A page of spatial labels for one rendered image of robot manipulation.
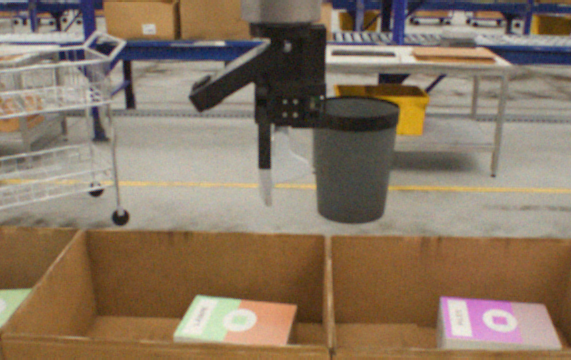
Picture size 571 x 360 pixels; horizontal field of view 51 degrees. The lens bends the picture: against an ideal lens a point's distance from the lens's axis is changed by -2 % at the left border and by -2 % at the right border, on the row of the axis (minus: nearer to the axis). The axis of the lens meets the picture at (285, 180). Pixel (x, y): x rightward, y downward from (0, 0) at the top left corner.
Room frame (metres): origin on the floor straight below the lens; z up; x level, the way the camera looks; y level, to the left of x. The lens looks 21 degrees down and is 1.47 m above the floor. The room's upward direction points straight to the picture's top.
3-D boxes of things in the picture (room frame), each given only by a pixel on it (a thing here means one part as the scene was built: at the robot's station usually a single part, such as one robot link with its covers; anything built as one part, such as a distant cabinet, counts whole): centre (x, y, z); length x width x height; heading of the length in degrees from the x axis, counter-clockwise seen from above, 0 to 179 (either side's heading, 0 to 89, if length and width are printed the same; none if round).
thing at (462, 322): (0.75, -0.31, 0.92); 0.16 x 0.11 x 0.07; 81
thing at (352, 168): (3.33, -0.39, 0.32); 0.50 x 0.50 x 0.64
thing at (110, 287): (0.72, 0.14, 0.96); 0.39 x 0.29 x 0.17; 87
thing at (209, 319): (0.76, 0.07, 0.92); 0.16 x 0.11 x 0.07; 80
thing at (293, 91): (0.70, 0.00, 1.33); 0.09 x 0.08 x 0.12; 92
